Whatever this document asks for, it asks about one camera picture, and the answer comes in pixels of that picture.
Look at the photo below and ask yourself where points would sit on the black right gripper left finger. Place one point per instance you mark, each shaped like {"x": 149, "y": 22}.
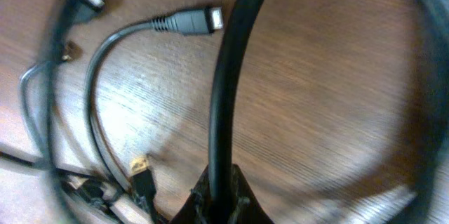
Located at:
{"x": 196, "y": 210}

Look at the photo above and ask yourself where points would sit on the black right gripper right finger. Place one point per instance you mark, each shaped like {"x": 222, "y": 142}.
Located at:
{"x": 247, "y": 209}

